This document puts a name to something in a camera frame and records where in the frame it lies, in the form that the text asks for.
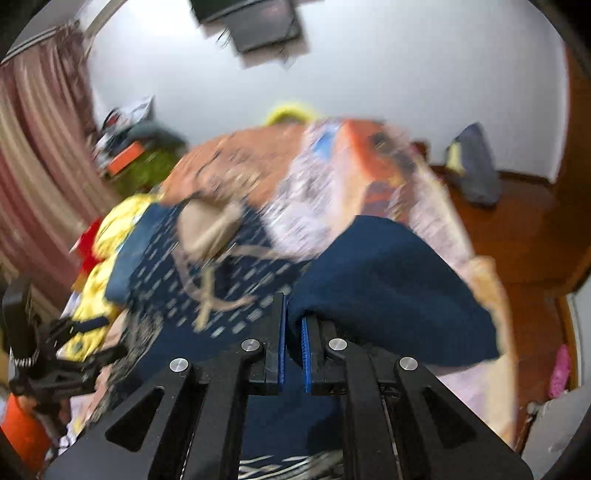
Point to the green cloth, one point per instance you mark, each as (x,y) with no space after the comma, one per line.
(147,173)

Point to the navy patterned garment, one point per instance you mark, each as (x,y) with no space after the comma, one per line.
(392,286)

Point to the orange object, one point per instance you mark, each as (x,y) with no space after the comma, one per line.
(23,429)

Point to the printed bedsheet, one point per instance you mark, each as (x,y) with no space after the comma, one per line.
(258,152)

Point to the grey cloth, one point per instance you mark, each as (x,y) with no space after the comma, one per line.
(154,132)

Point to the black wall television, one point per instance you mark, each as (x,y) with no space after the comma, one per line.
(258,23)

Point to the red cloth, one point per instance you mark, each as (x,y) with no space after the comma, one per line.
(87,244)

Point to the yellow round object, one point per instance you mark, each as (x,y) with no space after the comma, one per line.
(291,110)

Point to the striped pink curtain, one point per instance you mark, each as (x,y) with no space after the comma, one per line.
(32,161)

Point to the pink object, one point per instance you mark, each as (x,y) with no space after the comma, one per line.
(561,369)

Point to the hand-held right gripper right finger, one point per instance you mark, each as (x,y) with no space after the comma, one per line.
(306,360)

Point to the wooden door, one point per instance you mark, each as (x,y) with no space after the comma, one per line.
(579,115)

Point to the yellow printed cloth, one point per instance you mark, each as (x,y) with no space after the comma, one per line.
(111,226)

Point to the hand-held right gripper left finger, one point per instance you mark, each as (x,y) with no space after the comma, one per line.
(280,350)

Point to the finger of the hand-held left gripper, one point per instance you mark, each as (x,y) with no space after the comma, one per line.
(69,326)
(78,371)

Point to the white rounded object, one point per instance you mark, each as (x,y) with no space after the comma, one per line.
(551,429)

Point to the orange box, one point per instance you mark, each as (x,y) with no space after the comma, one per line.
(123,159)

